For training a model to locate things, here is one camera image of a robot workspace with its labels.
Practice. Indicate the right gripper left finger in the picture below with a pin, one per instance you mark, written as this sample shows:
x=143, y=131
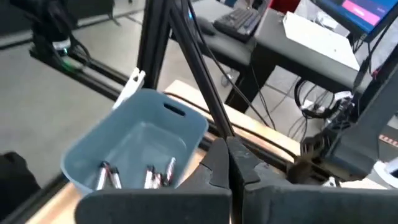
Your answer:
x=155, y=207

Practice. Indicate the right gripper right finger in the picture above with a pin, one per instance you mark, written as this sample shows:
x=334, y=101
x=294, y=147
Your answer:
x=311, y=207

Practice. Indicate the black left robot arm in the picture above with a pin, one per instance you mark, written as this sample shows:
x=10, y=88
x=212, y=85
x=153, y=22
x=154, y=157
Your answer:
x=357, y=140

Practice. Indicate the background black robot arm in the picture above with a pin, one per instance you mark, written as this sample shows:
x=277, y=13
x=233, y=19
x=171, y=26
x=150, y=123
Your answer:
x=46, y=21

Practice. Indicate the teal plastic bin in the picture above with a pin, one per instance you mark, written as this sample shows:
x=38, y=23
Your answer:
x=140, y=140

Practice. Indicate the dark grey desk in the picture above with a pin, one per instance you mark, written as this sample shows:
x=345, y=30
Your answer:
x=273, y=46

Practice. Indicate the white flat box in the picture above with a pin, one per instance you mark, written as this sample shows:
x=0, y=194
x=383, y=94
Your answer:
x=317, y=40

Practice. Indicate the black computer mouse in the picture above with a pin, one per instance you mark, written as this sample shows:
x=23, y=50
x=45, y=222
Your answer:
x=206, y=27

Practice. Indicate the black keyboard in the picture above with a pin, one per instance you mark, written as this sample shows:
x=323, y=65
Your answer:
x=239, y=23

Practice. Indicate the computer monitor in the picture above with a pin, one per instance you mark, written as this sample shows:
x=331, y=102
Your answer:
x=357, y=12

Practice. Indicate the white plastic bracket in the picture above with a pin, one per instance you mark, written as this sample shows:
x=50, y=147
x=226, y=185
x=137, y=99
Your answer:
x=130, y=87

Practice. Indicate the black aluminium rail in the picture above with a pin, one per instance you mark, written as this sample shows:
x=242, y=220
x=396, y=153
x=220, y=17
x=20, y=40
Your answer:
x=93, y=74

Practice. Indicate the black aluminium table frame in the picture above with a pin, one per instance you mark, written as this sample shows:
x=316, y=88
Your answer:
x=152, y=46

